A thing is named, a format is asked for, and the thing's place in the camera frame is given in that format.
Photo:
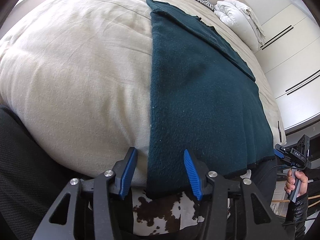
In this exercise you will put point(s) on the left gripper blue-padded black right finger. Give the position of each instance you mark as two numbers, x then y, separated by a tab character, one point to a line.
196	172

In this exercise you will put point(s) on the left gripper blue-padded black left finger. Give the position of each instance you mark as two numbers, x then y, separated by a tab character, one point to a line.
124	170

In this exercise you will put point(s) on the dark teal knit sweater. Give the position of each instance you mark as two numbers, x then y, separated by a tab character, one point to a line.
204	99

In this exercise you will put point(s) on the cow print rug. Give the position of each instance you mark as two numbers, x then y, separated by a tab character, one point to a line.
166	214

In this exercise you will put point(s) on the black glossy jacket sleeve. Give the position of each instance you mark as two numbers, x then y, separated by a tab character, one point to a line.
296	216

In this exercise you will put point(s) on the black mesh fabric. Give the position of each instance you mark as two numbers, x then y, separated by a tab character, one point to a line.
30	179

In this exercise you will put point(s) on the beige bed cover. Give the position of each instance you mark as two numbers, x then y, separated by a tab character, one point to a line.
77	73

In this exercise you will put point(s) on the white folded duvet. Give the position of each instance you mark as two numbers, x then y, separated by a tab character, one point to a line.
242	20

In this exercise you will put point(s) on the white wardrobe with black handles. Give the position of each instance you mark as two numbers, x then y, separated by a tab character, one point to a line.
290	59

